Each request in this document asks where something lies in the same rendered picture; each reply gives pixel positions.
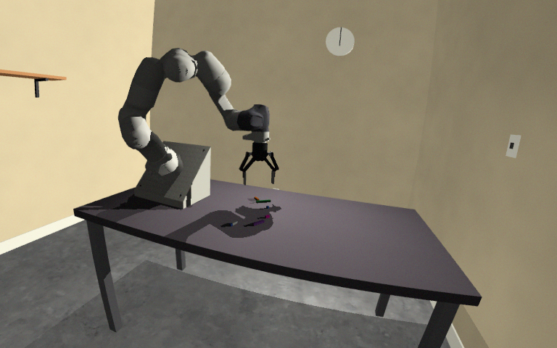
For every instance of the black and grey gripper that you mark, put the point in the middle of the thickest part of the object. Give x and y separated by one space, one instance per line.
259 156

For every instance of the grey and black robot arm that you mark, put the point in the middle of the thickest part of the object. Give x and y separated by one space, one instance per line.
178 66

